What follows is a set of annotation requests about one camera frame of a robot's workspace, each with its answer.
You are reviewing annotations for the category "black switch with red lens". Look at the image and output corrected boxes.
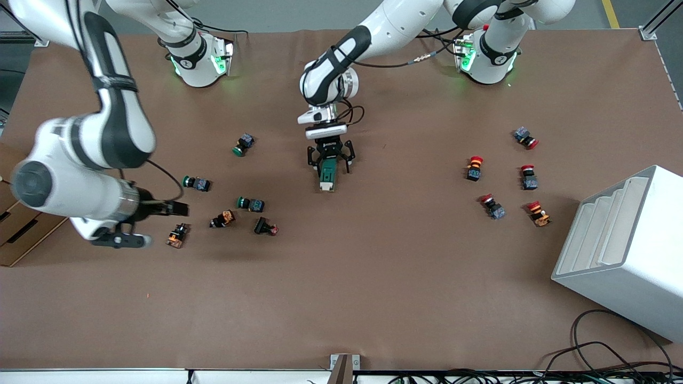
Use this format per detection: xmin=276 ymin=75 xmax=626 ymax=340
xmin=253 ymin=216 xmax=280 ymax=236

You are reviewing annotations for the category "aluminium frame profile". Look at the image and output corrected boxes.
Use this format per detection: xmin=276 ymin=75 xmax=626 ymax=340
xmin=639 ymin=0 xmax=683 ymax=41
xmin=0 ymin=0 xmax=51 ymax=46

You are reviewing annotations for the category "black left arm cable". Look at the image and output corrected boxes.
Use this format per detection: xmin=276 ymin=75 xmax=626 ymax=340
xmin=340 ymin=29 xmax=466 ymax=127

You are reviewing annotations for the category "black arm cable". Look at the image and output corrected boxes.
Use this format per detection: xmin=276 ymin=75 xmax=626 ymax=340
xmin=118 ymin=158 xmax=186 ymax=204
xmin=340 ymin=29 xmax=466 ymax=127

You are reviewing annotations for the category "brown table mat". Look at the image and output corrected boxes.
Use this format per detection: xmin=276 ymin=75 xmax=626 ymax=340
xmin=0 ymin=27 xmax=683 ymax=372

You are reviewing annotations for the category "white slotted bin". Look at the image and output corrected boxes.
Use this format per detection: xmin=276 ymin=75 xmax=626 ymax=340
xmin=551 ymin=164 xmax=683 ymax=343

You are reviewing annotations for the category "white table edge rail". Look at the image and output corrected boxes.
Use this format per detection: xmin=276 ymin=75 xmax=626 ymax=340
xmin=0 ymin=368 xmax=331 ymax=384

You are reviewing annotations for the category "black looped cable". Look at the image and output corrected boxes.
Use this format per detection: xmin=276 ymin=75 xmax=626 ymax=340
xmin=539 ymin=309 xmax=675 ymax=374

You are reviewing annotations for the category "brown cardboard box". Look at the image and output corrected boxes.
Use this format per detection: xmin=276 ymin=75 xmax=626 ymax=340
xmin=0 ymin=141 xmax=73 ymax=267

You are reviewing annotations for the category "metal table edge bracket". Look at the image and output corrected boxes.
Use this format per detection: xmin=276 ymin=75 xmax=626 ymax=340
xmin=327 ymin=353 xmax=361 ymax=384

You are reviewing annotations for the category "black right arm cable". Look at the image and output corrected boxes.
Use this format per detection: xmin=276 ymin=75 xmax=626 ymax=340
xmin=118 ymin=158 xmax=186 ymax=204

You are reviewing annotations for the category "tangled black cable bundle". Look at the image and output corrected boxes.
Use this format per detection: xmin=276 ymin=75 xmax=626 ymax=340
xmin=384 ymin=368 xmax=683 ymax=384

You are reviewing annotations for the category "green load switch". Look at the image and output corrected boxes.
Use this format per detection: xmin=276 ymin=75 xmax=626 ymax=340
xmin=318 ymin=158 xmax=338 ymax=193

